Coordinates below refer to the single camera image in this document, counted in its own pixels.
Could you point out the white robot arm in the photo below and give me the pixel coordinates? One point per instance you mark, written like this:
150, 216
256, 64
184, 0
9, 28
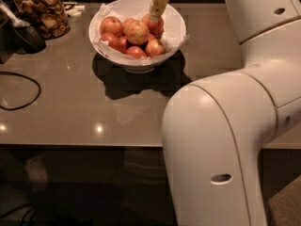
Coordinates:
214, 128

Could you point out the red apple back right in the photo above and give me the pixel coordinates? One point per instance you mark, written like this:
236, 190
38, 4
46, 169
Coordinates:
155, 25

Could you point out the red apple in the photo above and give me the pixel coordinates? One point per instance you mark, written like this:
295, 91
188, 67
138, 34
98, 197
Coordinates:
114, 42
135, 51
111, 24
155, 25
154, 48

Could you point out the white ceramic bowl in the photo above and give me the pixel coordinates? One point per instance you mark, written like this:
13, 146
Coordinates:
138, 67

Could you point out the red apple front right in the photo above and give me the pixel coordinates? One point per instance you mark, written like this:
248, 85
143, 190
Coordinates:
154, 48

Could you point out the red apple back left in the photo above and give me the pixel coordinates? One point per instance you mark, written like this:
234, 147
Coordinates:
111, 24

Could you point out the red apple front centre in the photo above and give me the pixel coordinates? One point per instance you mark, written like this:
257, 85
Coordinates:
135, 51

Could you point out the red apple front left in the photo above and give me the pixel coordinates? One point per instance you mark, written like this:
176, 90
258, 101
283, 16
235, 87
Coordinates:
114, 42

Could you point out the small white items on table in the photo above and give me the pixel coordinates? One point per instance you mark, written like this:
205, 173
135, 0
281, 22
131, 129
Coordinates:
73, 10

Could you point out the glass jar of dried chips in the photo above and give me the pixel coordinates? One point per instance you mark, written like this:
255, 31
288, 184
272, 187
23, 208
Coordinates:
48, 16

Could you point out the black kitchen appliance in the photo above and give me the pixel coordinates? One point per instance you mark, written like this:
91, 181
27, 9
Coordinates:
26, 38

